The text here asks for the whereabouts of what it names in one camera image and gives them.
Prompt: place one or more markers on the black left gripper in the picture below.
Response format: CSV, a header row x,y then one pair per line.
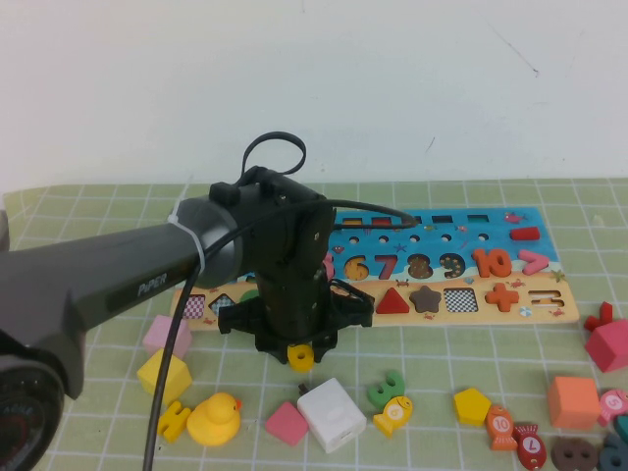
x,y
292,309

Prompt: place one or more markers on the yellow wooden number six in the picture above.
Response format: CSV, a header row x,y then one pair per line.
x,y
297,360

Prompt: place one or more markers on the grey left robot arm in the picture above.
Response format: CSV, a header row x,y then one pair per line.
x,y
98,289

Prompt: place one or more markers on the pink wooden diamond piece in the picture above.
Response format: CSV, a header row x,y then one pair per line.
x,y
287,424

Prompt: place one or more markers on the green wooden circle piece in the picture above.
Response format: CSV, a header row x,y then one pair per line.
x,y
249,296

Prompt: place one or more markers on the red wooden triangle piece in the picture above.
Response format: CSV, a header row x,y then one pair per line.
x,y
393,304

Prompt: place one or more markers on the brown wooden star piece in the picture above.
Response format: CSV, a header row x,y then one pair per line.
x,y
427,300

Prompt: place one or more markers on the yellow H-shaped wooden piece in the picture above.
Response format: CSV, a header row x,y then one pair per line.
x,y
172,422

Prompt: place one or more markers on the yellow wooden pentagon piece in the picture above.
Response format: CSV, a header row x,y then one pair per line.
x,y
472,407

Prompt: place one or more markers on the blue wooden number puzzle board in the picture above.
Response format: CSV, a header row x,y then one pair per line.
x,y
495,233

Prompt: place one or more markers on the red wooden sign piece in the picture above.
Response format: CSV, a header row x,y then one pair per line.
x,y
604,316

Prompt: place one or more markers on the white charger block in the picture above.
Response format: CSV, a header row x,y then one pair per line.
x,y
331,414

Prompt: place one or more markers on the pink wooden number five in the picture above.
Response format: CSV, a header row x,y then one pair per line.
x,y
329,269

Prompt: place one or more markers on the green wooden number three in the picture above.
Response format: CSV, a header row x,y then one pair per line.
x,y
380,392

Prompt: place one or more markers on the yellow rubber duck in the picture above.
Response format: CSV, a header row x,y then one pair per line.
x,y
213,422

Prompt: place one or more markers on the yellow wooden fish six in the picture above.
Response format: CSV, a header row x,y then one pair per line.
x,y
392,416

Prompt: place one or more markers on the light pink wooden cube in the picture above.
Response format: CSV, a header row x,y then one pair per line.
x,y
179,338

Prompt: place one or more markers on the yellow wooden cube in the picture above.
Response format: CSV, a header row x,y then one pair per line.
x,y
176,380

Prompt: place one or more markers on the green checked tablecloth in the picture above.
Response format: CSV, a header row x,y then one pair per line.
x,y
441,358

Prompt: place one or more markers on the white zip tie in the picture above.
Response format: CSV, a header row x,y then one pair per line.
x,y
193,240

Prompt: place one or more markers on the orange wooden number ten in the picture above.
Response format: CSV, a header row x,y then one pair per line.
x,y
483,265

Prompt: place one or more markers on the orange wooden plus sign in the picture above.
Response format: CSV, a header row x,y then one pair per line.
x,y
501,298

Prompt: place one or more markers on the orange wooden fish ten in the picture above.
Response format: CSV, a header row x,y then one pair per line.
x,y
501,427

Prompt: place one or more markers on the red wooden fish seven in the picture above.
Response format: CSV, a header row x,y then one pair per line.
x,y
531,446

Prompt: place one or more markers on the pink wooden greater-than sign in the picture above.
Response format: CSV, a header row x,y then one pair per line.
x,y
537,262

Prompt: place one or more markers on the red wooden minus block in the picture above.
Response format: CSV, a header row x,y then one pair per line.
x,y
525,234

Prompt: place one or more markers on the orange wooden cube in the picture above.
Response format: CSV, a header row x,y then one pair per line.
x,y
574,404

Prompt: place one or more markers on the brown wooden number eight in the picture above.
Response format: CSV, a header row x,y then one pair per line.
x,y
559,456

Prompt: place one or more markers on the magenta wooden cube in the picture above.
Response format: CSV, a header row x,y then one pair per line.
x,y
611,346

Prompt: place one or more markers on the pink wooden fish five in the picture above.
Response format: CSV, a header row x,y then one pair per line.
x,y
613,404

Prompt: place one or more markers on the grey object at table edge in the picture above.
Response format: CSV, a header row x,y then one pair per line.
x,y
4,230

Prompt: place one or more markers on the dark blue wooden number nine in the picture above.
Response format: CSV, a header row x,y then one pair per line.
x,y
613,456

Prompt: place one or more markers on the teal wooden number four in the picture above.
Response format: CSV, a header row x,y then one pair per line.
x,y
623,426

